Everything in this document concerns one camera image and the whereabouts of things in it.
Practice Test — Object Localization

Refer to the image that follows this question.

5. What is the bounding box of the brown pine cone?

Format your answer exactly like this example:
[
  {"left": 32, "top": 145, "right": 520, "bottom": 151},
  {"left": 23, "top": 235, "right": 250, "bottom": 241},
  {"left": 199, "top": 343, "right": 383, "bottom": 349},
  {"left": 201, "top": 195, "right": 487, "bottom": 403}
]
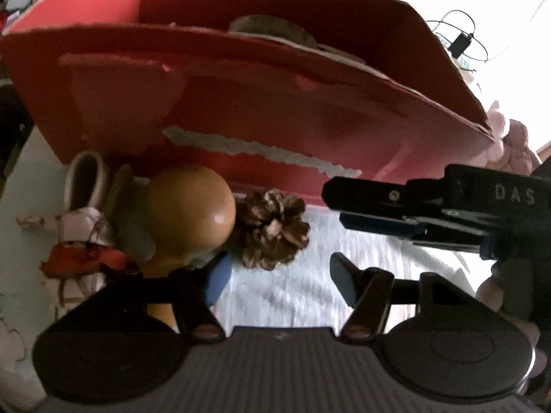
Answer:
[{"left": 232, "top": 189, "right": 310, "bottom": 271}]

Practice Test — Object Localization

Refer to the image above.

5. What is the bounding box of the black charger adapter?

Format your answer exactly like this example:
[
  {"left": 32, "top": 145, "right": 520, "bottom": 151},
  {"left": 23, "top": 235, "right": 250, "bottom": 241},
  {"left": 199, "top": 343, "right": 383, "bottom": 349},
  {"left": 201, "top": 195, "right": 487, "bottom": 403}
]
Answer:
[{"left": 447, "top": 33, "right": 472, "bottom": 59}]

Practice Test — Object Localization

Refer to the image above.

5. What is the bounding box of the large red cardboard box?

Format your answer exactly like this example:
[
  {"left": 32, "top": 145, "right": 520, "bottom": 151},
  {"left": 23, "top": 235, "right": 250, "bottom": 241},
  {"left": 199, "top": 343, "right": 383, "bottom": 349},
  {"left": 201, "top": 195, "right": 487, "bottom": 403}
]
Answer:
[{"left": 1, "top": 0, "right": 491, "bottom": 203}]

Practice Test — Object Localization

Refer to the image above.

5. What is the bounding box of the white power strip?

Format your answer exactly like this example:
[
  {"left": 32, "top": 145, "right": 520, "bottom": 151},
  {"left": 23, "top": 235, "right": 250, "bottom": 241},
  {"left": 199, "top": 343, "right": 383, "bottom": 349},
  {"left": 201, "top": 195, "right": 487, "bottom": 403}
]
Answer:
[{"left": 435, "top": 33, "right": 476, "bottom": 73}]

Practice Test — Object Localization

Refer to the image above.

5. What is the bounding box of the pink plush rabbit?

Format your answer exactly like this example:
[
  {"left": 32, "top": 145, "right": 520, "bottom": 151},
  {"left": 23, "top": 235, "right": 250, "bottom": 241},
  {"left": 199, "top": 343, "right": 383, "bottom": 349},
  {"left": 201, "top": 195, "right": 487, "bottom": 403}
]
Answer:
[{"left": 470, "top": 101, "right": 542, "bottom": 176}]

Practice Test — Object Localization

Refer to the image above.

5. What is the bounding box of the round woven basket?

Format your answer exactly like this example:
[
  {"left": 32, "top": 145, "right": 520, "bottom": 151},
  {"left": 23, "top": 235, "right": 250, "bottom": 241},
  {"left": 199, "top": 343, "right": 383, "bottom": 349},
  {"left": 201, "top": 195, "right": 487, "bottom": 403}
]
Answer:
[{"left": 228, "top": 15, "right": 319, "bottom": 50}]

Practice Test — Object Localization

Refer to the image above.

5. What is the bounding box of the black charger cable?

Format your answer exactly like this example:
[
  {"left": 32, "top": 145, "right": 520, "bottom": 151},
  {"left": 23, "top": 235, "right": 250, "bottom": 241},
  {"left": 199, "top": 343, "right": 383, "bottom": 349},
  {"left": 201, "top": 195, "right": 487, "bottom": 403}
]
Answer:
[{"left": 426, "top": 9, "right": 490, "bottom": 64}]

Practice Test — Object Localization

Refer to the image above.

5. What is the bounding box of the wooden gourd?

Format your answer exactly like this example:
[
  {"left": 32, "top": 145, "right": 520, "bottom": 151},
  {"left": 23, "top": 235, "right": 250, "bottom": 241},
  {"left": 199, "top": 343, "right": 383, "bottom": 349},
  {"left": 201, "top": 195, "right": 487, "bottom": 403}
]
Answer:
[{"left": 141, "top": 166, "right": 236, "bottom": 326}]

